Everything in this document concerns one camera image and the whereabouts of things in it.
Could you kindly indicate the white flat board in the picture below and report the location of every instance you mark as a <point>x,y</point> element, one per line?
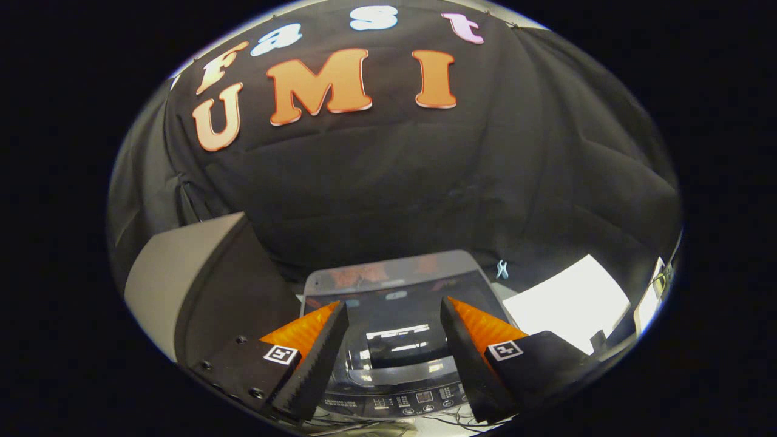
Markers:
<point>570,303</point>

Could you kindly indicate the light blue clip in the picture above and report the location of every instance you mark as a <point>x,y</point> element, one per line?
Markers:
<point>502,269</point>

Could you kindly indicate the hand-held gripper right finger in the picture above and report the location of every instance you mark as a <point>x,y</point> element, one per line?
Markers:
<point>470,364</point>

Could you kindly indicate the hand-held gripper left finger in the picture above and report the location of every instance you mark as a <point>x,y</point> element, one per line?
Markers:
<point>318,364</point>

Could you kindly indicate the grey cabinet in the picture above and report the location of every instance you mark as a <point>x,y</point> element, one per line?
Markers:
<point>200,273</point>

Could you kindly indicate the dark washing machine lid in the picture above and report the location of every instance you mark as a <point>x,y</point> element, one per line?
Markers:
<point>394,315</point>

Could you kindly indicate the black backdrop cloth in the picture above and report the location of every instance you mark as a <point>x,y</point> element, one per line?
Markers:
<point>394,182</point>

